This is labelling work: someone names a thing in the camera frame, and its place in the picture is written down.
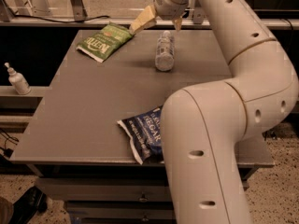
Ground black cable on ledge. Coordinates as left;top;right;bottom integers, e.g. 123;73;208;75
12;13;110;24

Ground blue Kettle chips bag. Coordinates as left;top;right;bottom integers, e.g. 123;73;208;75
118;106;162;164

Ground green Kettle chips bag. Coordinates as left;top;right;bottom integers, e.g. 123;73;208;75
76;22;133;63

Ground metal frame leg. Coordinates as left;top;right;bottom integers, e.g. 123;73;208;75
70;0;87;22

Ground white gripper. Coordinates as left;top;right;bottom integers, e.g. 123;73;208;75
129;0;189;35

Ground white pump dispenser bottle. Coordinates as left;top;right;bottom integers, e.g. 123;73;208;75
5;63;31;95

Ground black cables at left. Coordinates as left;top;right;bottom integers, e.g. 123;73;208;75
0;128;20;161

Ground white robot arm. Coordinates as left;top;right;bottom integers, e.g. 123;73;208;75
130;0;298;224

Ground metal frame post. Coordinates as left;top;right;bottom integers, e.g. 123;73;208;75
190;0;205;24

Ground clear plastic water bottle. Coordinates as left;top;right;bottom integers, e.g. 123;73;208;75
155;31;174;72

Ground grey drawer cabinet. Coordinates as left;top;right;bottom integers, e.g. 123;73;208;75
34;163;258;224

